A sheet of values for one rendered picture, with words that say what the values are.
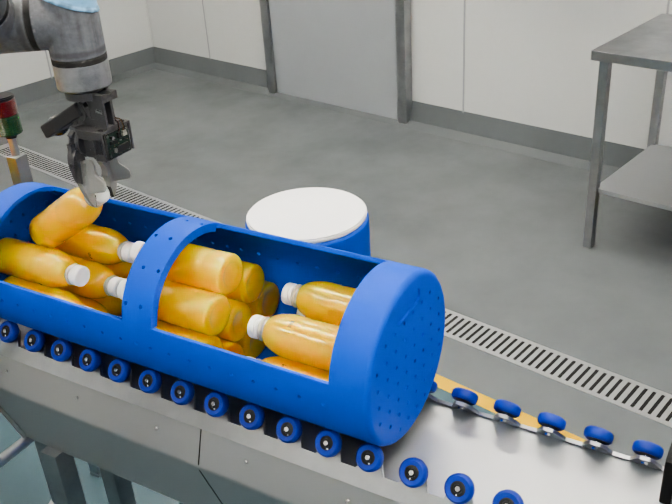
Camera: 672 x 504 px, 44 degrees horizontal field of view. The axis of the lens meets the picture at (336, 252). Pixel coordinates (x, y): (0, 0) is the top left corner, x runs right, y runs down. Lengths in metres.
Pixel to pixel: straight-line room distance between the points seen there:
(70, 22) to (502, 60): 3.74
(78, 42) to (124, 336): 0.49
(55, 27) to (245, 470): 0.79
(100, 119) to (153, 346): 0.39
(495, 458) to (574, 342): 1.94
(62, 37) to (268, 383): 0.63
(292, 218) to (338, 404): 0.74
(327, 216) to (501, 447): 0.72
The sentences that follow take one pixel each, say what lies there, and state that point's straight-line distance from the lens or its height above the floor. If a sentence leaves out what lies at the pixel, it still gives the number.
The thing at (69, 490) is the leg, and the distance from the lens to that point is 2.08.
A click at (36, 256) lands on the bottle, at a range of 1.67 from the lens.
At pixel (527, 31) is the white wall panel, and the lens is 4.81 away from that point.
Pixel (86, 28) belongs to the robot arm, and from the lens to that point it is 1.43.
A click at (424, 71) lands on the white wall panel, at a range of 5.26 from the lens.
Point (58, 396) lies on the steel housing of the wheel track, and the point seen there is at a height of 0.87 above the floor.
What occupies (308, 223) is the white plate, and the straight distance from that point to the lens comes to 1.87.
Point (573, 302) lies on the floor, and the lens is 3.55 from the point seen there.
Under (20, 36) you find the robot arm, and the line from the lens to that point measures 1.44.
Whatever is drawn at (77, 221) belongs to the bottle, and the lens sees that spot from 1.60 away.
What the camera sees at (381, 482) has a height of 0.93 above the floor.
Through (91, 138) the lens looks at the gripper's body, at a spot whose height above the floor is 1.39.
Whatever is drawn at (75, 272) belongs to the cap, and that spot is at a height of 1.13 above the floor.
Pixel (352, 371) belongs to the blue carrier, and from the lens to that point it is 1.21.
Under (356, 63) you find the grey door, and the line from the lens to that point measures 5.53.
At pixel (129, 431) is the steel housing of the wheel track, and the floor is 0.85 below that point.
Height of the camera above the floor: 1.87
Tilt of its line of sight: 29 degrees down
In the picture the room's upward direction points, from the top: 4 degrees counter-clockwise
